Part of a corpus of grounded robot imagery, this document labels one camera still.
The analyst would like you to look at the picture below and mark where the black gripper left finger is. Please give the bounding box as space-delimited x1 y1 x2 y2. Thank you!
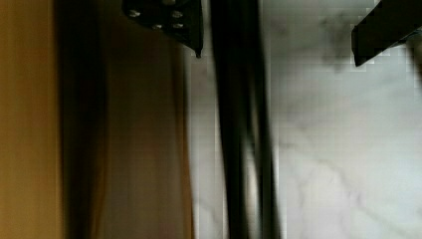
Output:
121 0 204 58

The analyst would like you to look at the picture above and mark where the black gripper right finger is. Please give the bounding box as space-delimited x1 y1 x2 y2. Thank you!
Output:
351 0 422 67

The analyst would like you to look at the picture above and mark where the black bar drawer handle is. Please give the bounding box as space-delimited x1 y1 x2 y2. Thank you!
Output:
210 0 282 239

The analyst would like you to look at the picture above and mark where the wooden drawer front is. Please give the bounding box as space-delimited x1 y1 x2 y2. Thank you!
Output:
55 0 194 239

